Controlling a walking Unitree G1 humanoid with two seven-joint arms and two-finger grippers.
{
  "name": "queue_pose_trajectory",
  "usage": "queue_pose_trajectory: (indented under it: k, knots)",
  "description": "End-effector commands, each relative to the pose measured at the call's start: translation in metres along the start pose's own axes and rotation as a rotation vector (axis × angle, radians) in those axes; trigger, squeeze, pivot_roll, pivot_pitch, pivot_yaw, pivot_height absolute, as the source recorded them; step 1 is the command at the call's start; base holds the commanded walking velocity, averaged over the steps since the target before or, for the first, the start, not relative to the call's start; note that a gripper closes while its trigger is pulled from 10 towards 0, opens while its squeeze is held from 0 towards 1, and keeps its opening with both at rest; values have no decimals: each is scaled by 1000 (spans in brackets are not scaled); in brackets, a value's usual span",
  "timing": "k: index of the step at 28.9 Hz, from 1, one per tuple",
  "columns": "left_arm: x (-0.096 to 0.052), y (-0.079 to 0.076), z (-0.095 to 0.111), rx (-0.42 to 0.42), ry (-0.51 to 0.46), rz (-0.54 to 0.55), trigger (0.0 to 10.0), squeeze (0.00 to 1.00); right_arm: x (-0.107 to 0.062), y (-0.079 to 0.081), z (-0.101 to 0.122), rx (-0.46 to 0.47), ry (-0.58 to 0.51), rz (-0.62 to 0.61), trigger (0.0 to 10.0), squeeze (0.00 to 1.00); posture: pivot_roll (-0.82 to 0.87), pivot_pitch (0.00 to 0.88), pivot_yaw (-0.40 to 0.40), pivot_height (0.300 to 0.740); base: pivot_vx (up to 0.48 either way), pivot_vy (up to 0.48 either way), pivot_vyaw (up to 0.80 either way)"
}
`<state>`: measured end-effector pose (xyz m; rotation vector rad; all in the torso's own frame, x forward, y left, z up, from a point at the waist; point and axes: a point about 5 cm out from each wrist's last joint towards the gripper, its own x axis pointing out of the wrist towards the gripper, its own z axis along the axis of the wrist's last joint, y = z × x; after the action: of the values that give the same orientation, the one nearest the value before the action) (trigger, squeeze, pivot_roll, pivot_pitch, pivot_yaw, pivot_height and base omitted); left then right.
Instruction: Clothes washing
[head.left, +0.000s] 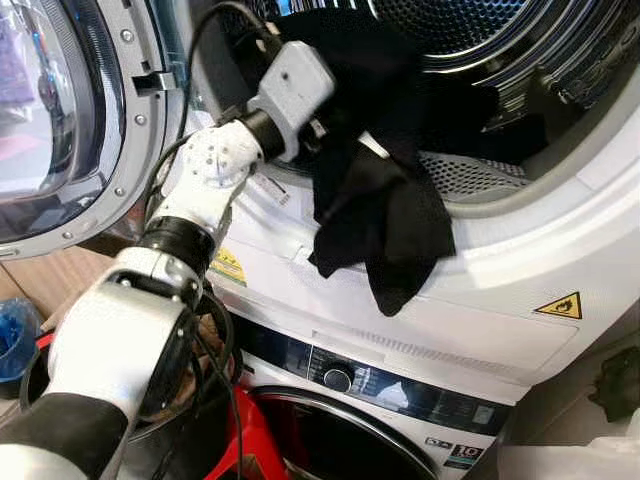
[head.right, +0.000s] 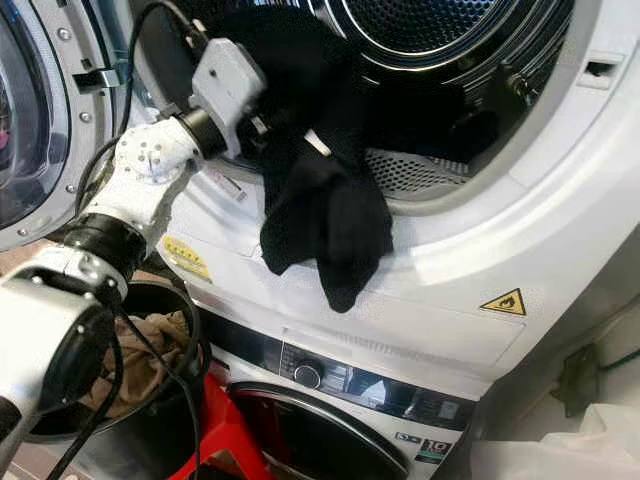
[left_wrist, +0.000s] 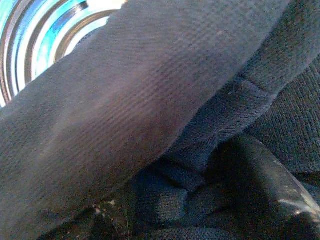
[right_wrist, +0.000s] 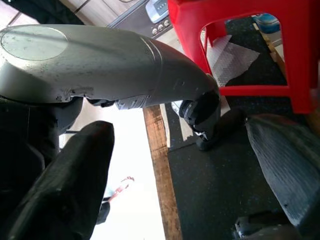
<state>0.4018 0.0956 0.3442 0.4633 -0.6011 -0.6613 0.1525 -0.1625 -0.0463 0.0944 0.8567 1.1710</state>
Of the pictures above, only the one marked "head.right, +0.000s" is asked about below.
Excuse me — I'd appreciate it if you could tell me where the black door latch hook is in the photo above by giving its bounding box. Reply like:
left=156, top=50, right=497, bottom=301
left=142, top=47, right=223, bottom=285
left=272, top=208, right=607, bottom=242
left=82, top=67, right=132, bottom=94

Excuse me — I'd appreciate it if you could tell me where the brown garment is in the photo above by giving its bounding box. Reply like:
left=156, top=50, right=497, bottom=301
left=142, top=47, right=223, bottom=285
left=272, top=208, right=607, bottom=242
left=80, top=308, right=197, bottom=422

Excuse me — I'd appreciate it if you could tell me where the yellow triangle warning sticker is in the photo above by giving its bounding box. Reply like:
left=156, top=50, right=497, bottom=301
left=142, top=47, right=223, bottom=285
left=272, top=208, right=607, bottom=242
left=480, top=288, right=527, bottom=316

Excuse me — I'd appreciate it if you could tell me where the white barcode sticker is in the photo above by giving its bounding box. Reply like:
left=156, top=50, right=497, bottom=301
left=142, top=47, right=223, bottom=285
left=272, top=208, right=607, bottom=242
left=210, top=170, right=247, bottom=205

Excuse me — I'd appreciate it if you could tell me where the yellow energy label sticker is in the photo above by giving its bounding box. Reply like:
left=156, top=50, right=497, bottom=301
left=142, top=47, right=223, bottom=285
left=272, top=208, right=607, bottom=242
left=163, top=235, right=212, bottom=285

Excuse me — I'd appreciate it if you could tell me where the white front-load washing machine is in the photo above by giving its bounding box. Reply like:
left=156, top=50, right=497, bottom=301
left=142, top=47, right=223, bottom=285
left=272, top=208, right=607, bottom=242
left=200, top=310, right=483, bottom=480

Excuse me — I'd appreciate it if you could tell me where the dark green wall cable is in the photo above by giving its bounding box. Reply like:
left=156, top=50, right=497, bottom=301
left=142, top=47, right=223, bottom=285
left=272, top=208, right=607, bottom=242
left=595, top=347, right=640, bottom=374

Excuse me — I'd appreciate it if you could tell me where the ten year warranty sticker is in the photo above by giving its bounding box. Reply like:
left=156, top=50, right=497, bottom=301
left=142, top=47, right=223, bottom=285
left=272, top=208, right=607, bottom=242
left=415, top=437, right=454, bottom=466

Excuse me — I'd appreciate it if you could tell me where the black washer control knob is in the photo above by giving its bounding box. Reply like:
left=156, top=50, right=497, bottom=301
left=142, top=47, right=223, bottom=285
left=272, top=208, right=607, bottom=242
left=292, top=361, right=324, bottom=391

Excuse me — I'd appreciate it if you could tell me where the round glass dryer door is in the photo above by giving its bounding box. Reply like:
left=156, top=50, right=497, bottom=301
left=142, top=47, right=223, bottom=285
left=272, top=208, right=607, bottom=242
left=0, top=0, right=127, bottom=252

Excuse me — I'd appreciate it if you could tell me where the light wooden panel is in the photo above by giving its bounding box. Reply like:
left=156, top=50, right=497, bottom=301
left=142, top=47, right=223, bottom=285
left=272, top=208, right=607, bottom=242
left=0, top=240, right=63, bottom=278

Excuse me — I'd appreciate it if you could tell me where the black garment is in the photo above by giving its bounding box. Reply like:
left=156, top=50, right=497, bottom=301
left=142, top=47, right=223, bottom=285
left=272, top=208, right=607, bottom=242
left=220, top=8, right=397, bottom=314

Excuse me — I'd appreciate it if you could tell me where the steel dryer drum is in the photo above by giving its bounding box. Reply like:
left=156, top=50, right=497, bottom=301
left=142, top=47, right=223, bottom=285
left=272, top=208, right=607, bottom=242
left=160, top=0, right=577, bottom=163

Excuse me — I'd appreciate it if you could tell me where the white tumble dryer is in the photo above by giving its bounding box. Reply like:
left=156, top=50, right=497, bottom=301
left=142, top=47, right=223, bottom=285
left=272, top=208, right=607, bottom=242
left=105, top=0, right=640, bottom=403

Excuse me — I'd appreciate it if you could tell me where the dark wall bracket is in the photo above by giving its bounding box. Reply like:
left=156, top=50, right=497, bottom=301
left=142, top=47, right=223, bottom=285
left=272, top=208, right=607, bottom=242
left=550, top=343, right=607, bottom=420

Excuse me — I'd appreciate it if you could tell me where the black round laundry basket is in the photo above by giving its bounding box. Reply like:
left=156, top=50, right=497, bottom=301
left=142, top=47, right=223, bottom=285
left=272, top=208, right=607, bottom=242
left=20, top=280, right=212, bottom=447

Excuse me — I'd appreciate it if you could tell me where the dark clothes pile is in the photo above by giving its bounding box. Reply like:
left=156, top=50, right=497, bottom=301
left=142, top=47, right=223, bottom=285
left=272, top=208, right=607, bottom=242
left=370, top=80, right=502, bottom=162

